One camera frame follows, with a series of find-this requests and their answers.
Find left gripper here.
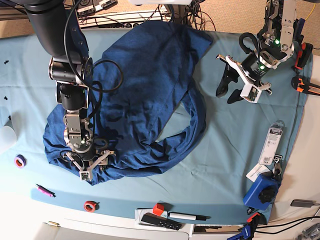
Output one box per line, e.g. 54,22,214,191
215,53,270,104

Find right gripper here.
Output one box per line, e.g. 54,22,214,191
65,139,108,165

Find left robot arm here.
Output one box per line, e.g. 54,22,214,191
215,0,297,104

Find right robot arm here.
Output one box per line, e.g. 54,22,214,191
21,0,98,167

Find red tape roll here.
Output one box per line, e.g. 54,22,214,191
83,200,99,213

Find pink marker pen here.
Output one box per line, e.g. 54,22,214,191
35,184,56,198

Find grey packaged tool card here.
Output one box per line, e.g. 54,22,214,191
258,121,284,166

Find purple tape roll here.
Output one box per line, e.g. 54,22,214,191
14,154,27,168

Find orange black clamp lower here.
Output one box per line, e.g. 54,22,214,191
291,75,320,96

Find orange black clamp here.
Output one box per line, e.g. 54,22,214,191
294,42,314,70
291,75,320,96

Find orange black clamp upper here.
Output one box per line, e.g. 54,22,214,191
294,42,314,70

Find teal table cloth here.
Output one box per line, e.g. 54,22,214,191
0,31,307,225

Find white paper tag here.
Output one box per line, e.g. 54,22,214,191
245,163,270,183

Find red cube block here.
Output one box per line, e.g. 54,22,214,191
152,203,165,216

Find black remote control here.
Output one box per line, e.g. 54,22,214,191
141,212,182,231

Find silver carabiner keys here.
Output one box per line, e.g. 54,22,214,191
272,154,283,181

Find white black marker pen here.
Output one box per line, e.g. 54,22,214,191
168,212,208,221

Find blue box black knob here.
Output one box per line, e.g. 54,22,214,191
243,174,281,211

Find orange clamp bottom edge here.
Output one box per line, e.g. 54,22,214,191
246,212,261,223

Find grey phone on table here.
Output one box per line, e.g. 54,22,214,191
290,199,314,208

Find blue clamp bottom edge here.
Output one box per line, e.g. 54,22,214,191
227,224,257,240

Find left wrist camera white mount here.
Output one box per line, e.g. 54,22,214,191
216,54,273,104

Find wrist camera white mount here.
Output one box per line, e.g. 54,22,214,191
59,150,116,182
216,54,273,104

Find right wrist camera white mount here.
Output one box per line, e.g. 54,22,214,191
59,150,116,182

